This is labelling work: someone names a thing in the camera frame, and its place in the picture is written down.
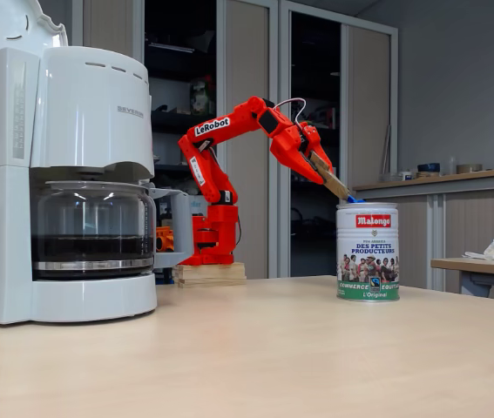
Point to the wooden base block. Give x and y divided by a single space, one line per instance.
211 274

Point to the small wooden side table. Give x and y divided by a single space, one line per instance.
482 266

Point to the long grey sideboard counter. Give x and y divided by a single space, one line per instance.
482 217

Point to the clear glass jar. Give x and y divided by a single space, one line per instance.
451 167

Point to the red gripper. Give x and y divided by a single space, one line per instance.
295 153

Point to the beige tape roll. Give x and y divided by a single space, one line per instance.
468 169

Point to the orange table clamp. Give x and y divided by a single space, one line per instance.
164 239

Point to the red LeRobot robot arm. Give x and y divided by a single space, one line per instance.
203 170

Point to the grey cabinet with tambour doors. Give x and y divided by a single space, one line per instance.
368 87
246 65

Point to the green and red package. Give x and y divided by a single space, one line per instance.
200 98

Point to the dark blue bowl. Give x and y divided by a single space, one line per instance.
428 167

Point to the Malongo coffee tin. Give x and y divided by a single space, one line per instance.
368 261

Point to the white drip coffee maker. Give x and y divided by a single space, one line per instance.
81 122

